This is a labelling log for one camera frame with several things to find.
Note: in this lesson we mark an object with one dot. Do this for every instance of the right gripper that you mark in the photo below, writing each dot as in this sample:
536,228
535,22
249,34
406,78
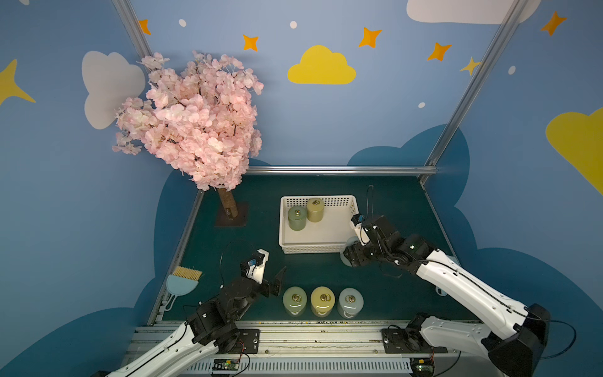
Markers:
360,251

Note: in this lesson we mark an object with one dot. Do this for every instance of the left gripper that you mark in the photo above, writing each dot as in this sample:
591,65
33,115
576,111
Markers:
263,287

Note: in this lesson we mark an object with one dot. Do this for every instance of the yellow canister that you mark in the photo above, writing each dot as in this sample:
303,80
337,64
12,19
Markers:
322,301
315,209

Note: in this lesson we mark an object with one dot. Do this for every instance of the white perforated plastic basket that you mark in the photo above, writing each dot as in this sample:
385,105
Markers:
326,236

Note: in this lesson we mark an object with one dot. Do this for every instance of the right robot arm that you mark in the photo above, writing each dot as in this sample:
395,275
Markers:
511,335

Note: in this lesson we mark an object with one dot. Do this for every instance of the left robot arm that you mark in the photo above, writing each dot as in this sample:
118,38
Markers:
211,329

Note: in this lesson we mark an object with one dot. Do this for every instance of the blue hand brush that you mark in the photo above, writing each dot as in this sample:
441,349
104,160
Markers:
179,283

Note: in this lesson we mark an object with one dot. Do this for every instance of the pink cherry blossom tree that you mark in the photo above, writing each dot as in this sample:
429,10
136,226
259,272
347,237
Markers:
201,121

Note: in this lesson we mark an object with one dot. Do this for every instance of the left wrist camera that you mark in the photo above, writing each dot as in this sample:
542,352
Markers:
254,267

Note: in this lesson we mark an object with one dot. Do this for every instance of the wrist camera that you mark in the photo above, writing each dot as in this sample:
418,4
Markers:
356,223
254,267

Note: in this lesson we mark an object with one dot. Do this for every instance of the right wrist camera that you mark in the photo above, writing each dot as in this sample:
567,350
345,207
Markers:
356,223

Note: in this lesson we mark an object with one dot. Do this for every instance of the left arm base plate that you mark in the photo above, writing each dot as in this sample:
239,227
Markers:
241,341

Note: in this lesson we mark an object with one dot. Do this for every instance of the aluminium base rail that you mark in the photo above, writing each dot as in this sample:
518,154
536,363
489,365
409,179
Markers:
325,348

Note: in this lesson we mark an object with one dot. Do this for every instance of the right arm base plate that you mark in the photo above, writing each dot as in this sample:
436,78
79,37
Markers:
402,340

